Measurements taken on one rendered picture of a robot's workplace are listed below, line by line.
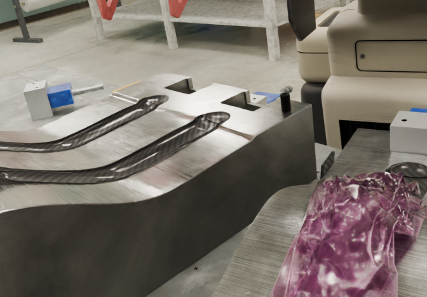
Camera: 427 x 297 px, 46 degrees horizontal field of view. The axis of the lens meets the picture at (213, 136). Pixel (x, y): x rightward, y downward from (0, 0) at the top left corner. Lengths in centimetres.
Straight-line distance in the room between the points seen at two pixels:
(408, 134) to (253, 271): 24
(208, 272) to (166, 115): 19
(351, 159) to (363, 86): 34
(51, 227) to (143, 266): 10
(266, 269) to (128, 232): 14
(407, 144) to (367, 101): 32
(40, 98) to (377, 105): 56
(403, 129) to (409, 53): 33
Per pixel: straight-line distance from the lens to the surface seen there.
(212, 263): 47
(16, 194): 39
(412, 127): 50
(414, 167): 49
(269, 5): 358
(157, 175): 45
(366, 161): 49
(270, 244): 33
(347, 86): 83
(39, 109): 92
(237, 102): 59
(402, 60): 83
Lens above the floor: 109
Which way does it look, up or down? 25 degrees down
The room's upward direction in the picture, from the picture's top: 9 degrees counter-clockwise
